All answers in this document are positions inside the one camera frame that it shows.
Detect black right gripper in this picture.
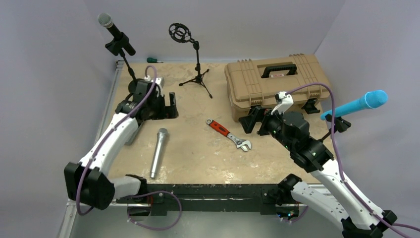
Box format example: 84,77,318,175
239,105,295,151

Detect silver mesh head microphone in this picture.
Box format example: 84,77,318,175
150,128,169,179

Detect black tripod shock mount stand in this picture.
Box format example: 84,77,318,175
168,22,213,99

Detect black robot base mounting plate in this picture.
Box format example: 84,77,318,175
116,184,300,219

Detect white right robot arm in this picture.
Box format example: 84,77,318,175
239,106,397,238

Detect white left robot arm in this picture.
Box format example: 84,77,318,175
64,76,178,210

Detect black round base mic stand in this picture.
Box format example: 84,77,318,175
105,31,140,94

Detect black microphone with mesh head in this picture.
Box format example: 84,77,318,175
98,13,136,56

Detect blue foam covered microphone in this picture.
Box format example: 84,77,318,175
335,90,388,118

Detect tan plastic tool case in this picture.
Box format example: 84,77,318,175
224,54,330,122

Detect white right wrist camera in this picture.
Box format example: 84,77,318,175
270,91,294,115

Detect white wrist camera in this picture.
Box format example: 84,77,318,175
144,75,164,97
270,91,294,115

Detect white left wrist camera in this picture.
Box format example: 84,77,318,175
144,75,164,97

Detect red handled adjustable wrench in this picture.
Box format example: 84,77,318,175
206,119,252,152

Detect green handled screwdriver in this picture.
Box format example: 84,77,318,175
147,57,163,63

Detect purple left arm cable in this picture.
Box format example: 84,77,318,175
75,65,183,231

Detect aluminium table frame rails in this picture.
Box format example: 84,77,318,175
57,60,125,238

